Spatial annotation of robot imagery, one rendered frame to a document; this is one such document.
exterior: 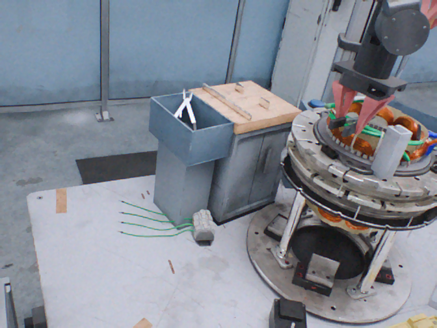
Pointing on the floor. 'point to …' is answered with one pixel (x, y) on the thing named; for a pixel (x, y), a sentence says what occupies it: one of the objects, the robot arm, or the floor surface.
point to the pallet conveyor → (7, 305)
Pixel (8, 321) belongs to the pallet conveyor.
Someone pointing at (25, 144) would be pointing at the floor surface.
